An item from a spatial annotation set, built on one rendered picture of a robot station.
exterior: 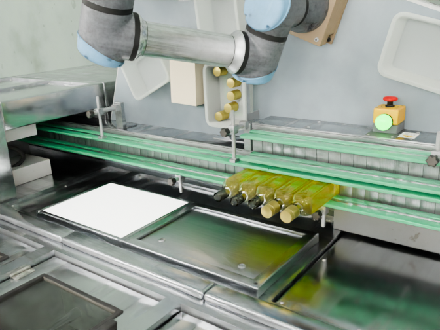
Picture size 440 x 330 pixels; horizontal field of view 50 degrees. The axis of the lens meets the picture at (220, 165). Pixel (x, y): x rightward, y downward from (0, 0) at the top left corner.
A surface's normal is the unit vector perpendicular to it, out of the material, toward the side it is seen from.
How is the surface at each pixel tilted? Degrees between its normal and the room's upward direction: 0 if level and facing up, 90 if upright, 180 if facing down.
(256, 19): 8
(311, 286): 90
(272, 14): 7
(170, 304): 90
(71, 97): 90
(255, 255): 90
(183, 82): 0
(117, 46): 59
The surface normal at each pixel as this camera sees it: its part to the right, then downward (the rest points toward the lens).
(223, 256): -0.04, -0.95
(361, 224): -0.59, 0.28
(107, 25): 0.24, 0.57
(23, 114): 0.80, 0.15
